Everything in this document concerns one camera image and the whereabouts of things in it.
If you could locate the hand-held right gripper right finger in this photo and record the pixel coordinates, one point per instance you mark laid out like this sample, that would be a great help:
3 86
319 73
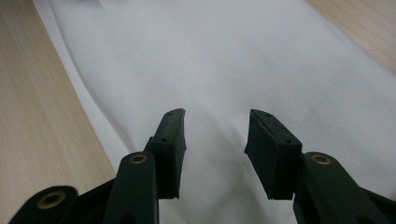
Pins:
271 155

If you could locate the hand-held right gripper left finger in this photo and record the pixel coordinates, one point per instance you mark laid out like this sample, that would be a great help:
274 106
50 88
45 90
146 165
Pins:
169 149

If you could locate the white tank top black trim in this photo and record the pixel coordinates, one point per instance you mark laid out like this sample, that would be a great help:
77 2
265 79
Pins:
218 62

